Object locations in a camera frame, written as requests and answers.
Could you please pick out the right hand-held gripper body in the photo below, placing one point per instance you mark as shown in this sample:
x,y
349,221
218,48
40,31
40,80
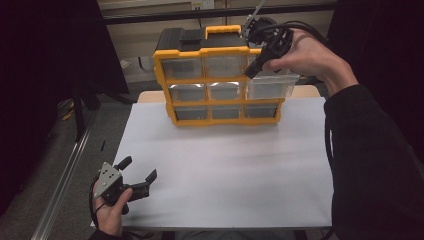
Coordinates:
x,y
276,38

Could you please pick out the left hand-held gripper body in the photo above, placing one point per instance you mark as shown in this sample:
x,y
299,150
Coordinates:
x,y
108,176

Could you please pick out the clear plastic drawer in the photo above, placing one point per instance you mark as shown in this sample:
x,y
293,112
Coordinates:
x,y
271,88

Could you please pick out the yellow and black organizer cabinet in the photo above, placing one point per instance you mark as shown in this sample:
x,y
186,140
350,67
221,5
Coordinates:
x,y
220,51

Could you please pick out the person's right hand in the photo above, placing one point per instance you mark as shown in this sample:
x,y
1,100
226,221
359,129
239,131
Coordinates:
x,y
310,56

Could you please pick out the person's left hand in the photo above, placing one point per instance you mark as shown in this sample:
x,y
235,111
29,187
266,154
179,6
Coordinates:
x,y
111,218

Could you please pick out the small black pen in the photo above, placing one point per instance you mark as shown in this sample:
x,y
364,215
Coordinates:
x,y
103,145

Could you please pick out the black stand leg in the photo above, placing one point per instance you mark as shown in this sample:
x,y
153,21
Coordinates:
x,y
79,116

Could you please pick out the white board sheet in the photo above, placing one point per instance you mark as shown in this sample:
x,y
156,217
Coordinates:
x,y
216,160

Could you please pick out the light wooden table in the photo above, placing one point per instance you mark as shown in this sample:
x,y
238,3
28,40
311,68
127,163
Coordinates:
x,y
150,96

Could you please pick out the set of clear organizer drawers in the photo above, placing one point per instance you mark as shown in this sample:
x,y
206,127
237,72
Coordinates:
x,y
188,93

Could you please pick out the black desk edge bar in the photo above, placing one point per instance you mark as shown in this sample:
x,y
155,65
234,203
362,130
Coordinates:
x,y
150,16

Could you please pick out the aluminium rail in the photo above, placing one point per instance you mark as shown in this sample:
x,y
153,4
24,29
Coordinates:
x,y
66,180

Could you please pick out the white wall outlet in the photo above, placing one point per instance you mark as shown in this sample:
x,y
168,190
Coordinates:
x,y
203,4

